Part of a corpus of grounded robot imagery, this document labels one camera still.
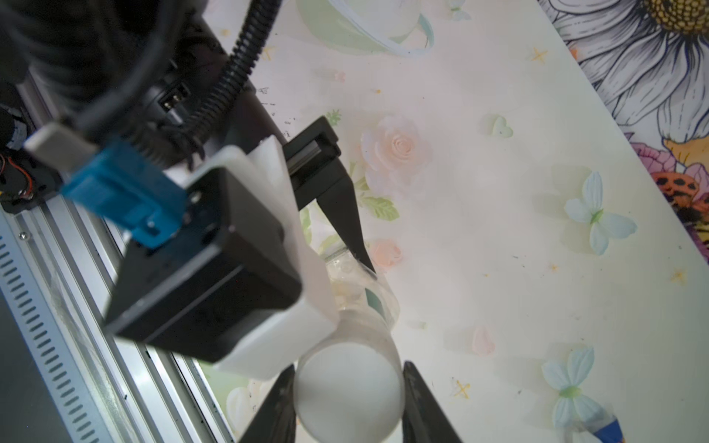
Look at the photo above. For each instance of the white bottle cap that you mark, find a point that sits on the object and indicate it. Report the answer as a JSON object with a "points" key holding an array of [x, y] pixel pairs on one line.
{"points": [[351, 388]]}

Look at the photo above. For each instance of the clear bottle green label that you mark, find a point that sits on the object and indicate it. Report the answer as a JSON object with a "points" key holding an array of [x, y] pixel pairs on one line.
{"points": [[355, 286]]}

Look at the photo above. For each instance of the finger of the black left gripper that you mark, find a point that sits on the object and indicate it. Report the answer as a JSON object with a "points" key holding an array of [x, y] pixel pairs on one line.
{"points": [[317, 174]]}

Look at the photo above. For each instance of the blue white bandage packet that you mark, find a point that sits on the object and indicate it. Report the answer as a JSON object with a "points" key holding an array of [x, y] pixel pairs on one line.
{"points": [[606, 430]]}

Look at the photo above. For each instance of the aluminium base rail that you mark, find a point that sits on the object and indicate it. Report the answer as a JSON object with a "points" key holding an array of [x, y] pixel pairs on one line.
{"points": [[58, 266]]}

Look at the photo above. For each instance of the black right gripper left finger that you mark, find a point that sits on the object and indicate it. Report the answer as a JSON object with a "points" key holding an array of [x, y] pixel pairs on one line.
{"points": [[276, 420]]}

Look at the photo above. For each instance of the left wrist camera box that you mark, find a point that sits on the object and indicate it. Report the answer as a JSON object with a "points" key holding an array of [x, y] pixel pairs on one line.
{"points": [[238, 286]]}

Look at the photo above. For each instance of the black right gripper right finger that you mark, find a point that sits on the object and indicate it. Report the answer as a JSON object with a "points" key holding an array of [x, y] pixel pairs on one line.
{"points": [[423, 420]]}

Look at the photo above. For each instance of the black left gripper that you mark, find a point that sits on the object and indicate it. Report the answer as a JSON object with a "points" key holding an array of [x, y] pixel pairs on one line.
{"points": [[149, 72]]}

